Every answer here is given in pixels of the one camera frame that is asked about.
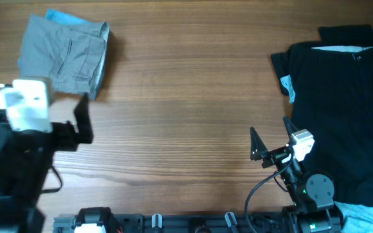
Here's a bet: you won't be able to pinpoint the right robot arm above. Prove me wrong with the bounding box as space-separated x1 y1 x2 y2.
244 116 341 232

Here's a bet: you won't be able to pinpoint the light blue garment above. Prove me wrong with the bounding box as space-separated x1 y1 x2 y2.
280 36 373 233

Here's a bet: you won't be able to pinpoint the grey shorts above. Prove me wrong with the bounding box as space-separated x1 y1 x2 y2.
17 14 110 101

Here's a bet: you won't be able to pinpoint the folded blue denim garment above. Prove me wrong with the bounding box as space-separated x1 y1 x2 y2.
17 8 110 101

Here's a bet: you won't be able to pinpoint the black garment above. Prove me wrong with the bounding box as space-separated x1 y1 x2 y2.
271 24 373 212

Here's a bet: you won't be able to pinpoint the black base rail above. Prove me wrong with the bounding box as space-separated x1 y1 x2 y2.
52 212 345 233

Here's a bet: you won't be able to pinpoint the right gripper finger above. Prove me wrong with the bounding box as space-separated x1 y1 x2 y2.
249 127 268 161
283 116 299 136

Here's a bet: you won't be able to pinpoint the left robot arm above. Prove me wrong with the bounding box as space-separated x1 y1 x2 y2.
0 94 93 232

